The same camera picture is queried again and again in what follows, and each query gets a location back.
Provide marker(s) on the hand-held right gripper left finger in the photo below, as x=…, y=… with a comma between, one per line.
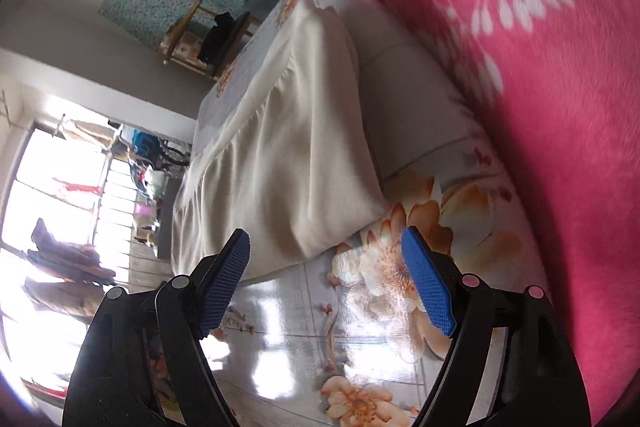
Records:
x=220, y=287

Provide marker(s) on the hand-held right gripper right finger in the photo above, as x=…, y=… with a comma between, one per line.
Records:
x=430, y=282

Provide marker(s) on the cream zip jacket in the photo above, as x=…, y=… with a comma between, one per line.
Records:
x=280, y=157

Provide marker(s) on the wheelchair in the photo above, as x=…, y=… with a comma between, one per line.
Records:
x=170, y=154

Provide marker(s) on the dark hanging garment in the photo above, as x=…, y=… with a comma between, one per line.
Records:
x=65, y=252

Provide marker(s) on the pink hanging garment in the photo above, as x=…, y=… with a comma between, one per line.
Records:
x=75, y=187

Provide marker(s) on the pink floral blanket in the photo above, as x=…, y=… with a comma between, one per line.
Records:
x=550, y=107

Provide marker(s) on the black bag on chair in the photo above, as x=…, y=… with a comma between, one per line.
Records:
x=220, y=37

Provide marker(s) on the wooden chair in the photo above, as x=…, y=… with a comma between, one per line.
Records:
x=182, y=39

